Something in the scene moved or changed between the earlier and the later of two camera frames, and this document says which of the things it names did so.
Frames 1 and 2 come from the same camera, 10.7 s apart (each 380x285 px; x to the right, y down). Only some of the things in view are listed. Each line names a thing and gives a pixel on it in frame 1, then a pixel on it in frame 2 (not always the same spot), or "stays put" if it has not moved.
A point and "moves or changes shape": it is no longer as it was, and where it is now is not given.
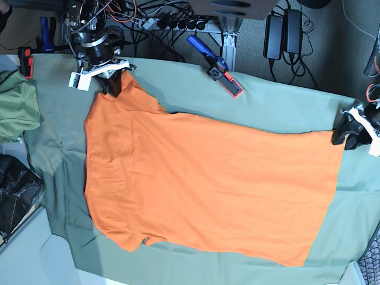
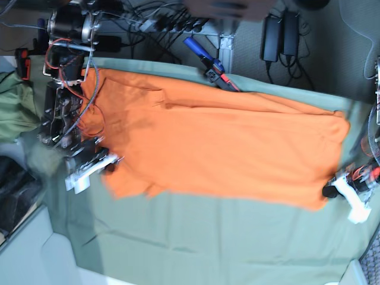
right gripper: [111, 70] → [91, 158]
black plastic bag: [21, 187] stays put
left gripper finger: [343, 127] → [329, 191]
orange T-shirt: [256, 191] moves or changes shape
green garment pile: [19, 106] stays put
